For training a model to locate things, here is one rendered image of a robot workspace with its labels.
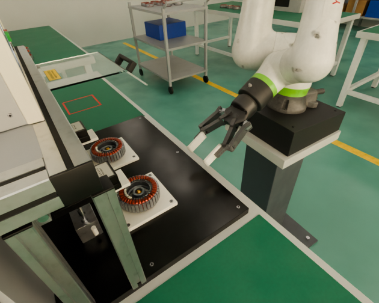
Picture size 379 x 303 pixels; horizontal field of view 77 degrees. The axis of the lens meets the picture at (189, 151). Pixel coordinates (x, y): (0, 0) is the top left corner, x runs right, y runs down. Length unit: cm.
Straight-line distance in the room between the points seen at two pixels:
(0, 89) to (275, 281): 58
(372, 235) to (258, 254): 125
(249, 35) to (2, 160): 74
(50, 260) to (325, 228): 153
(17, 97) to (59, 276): 26
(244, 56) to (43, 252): 76
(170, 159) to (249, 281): 43
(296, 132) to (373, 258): 104
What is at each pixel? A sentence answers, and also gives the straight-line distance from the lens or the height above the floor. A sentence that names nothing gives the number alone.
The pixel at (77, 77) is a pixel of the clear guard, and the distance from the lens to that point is 71.
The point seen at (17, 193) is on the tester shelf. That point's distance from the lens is 29.
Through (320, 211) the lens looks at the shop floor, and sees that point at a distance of 178.
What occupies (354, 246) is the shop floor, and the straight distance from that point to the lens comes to 171.
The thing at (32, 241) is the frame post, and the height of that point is 103.
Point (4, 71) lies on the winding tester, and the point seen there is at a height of 119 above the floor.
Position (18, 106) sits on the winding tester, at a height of 114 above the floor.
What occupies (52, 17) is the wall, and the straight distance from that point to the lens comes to 586.
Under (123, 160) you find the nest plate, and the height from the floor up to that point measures 78.
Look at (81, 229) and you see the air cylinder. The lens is 62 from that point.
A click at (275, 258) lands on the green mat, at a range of 62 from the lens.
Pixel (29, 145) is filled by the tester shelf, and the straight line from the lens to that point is 35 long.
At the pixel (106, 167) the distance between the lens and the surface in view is 58.
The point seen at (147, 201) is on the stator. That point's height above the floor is 81.
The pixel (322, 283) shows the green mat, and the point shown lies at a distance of 63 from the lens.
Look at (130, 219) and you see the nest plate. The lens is 64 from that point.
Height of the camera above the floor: 128
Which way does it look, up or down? 38 degrees down
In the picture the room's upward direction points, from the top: 3 degrees counter-clockwise
